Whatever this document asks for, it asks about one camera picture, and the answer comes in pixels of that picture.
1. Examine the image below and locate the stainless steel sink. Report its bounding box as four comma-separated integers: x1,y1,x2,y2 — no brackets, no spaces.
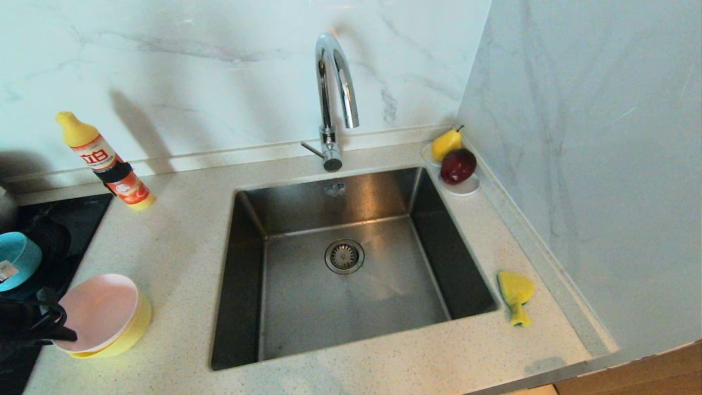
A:
211,166,500,371

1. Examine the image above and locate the small white saucer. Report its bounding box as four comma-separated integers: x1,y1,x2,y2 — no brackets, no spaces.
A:
439,173,480,196

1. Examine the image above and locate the yellow plastic bowl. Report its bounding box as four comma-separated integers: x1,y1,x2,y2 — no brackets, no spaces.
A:
69,290,153,359

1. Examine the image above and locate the round metal sink drain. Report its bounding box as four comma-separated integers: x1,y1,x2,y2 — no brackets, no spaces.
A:
325,239,365,275

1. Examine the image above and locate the metal kettle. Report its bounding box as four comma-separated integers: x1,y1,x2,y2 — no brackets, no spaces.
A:
0,185,19,234

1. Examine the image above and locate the chrome gooseneck faucet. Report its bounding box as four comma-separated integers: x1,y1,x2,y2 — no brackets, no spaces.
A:
301,32,360,173

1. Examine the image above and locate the yellow pear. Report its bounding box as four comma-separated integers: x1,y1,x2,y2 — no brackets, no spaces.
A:
432,126,465,163

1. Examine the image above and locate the black round pan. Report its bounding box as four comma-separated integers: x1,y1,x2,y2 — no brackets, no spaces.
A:
16,219,72,297

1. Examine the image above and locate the blue plastic bowl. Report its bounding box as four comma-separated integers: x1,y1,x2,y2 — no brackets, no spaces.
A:
0,231,43,292

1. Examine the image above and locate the pink plastic bowl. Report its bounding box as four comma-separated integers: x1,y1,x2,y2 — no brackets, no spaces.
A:
53,274,139,354

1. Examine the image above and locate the black glass cooktop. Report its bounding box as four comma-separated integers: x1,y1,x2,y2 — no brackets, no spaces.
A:
0,193,113,395

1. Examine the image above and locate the orange dish soap bottle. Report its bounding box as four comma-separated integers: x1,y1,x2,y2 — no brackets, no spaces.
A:
55,111,155,211

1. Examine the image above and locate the yellow green sponge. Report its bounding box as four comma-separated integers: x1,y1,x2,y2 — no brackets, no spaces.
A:
497,271,536,328

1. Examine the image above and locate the dark red apple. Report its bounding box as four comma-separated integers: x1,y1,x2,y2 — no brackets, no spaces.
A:
440,149,477,185

